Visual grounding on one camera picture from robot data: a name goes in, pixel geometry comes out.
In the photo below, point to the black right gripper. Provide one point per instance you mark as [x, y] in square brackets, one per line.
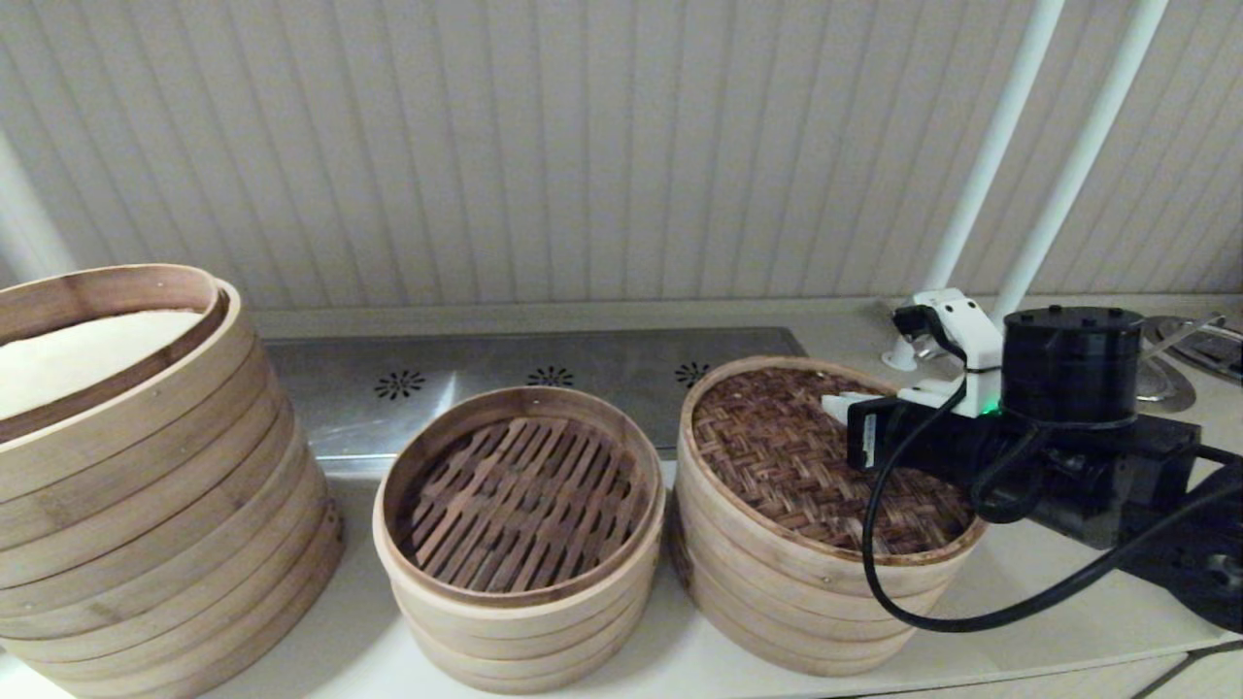
[913, 442]

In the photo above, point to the round steel lid black knob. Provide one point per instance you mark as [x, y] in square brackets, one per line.
[1170, 386]

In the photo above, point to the tall wide bamboo steamer stack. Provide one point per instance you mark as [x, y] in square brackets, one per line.
[146, 505]

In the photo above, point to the small bamboo steamer stack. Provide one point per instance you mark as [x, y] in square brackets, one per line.
[777, 631]
[524, 631]

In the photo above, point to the stainless steel vent panel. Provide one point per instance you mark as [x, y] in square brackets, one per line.
[340, 427]

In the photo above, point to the white pipe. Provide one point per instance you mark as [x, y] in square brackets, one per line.
[29, 243]

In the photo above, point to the woven bamboo steamer lid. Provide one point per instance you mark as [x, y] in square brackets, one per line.
[757, 456]

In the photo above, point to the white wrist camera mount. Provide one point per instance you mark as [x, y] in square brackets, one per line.
[961, 325]

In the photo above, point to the white slanted pole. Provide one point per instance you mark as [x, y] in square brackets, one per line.
[987, 155]
[1078, 165]

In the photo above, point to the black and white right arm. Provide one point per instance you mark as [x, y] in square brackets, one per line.
[1126, 485]

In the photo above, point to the white steamer cloth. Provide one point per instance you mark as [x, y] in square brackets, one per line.
[78, 359]

